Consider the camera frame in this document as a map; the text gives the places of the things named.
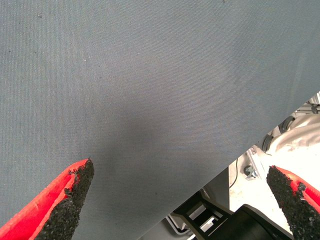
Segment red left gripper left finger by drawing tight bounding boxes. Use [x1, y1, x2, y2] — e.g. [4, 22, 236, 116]
[0, 157, 95, 240]

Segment black frame bracket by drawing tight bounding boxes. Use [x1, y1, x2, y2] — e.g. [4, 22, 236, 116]
[172, 191, 233, 238]

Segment black rubber wheel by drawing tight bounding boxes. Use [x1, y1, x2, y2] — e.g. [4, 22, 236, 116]
[262, 133, 275, 152]
[279, 115, 296, 133]

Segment small grey caster wheel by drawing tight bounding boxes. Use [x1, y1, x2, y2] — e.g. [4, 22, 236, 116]
[243, 164, 258, 181]

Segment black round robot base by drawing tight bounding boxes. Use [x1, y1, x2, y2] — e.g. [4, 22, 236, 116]
[199, 203, 296, 240]

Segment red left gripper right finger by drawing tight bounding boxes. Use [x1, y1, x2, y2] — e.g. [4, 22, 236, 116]
[266, 164, 320, 240]

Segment thin black floor cable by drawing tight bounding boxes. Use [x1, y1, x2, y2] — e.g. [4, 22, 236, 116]
[228, 156, 240, 188]

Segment beige cover sheet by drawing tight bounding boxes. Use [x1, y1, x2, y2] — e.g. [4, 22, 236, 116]
[269, 113, 320, 161]

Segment dark grey table cloth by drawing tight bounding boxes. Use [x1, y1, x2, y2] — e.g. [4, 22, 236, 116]
[0, 0, 320, 240]

